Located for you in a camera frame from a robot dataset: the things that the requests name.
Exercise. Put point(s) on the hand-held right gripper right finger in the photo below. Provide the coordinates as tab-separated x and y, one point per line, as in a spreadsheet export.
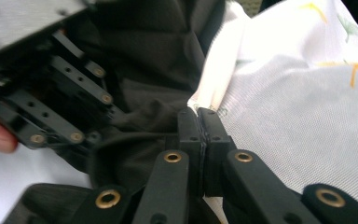
216	137

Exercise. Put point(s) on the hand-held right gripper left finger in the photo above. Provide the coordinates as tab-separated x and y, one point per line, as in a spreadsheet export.
189	130

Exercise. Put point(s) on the dark cloth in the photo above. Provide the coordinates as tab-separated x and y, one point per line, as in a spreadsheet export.
155	62

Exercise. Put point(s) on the white leaf-print mesh laundry bag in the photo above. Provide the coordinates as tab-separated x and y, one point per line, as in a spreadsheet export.
292	109

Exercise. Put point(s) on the green woven basket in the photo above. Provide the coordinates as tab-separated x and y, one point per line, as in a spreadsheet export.
250	6

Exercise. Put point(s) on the white board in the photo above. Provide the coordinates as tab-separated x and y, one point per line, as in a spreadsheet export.
12	180

